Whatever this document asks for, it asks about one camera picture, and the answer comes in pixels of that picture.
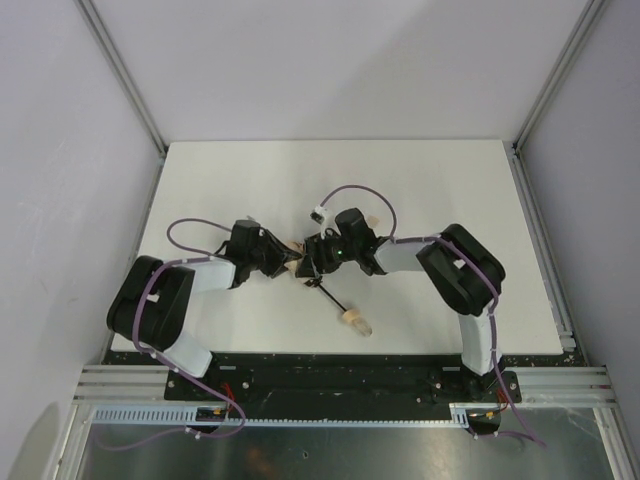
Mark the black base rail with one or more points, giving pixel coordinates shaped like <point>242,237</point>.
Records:
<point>382,387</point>

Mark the aluminium front frame beam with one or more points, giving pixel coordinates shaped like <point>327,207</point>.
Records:
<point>564,387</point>

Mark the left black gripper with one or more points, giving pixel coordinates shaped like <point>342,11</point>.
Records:
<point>272,253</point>

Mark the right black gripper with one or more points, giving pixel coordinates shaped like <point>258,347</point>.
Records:
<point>311,255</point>

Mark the aluminium frame profile right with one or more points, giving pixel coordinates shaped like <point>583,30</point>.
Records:
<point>533,217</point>

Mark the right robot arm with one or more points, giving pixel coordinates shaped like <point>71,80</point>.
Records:
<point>464,273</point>

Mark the right aluminium corner post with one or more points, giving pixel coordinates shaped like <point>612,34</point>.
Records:
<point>568,56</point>

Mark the aluminium corner post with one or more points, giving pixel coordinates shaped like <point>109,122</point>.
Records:
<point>106,44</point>
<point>568,56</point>

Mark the beige folding umbrella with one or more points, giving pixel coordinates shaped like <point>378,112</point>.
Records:
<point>350,315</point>

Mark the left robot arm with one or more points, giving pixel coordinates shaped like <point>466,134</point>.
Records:
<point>151,305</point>

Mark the left aluminium corner post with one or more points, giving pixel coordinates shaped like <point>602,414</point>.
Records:
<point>106,44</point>

